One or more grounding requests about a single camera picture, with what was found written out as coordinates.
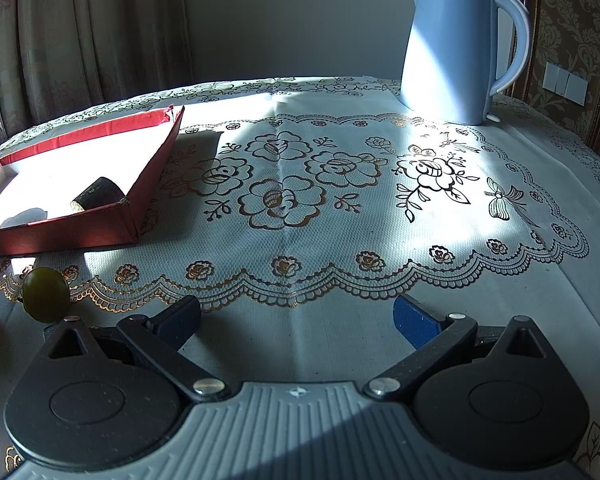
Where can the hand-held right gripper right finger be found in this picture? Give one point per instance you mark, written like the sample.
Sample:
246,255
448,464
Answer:
415,322

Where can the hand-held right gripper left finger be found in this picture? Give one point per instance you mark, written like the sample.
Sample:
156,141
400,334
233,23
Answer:
182,321

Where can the red cardboard box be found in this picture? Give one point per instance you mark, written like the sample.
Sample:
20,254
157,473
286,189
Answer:
105,232

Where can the green lime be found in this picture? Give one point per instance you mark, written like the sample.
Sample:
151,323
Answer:
42,294

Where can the eggplant piece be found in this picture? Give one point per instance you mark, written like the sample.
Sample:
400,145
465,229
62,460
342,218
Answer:
97,195

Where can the white floral tablecloth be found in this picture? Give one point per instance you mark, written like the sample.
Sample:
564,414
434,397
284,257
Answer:
330,260

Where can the blue chair back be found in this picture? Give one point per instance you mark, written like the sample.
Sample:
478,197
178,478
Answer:
445,60

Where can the beige patterned curtain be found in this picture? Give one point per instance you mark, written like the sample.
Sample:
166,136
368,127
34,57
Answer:
80,35

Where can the white wall switch panel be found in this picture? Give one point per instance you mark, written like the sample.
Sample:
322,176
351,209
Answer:
565,82

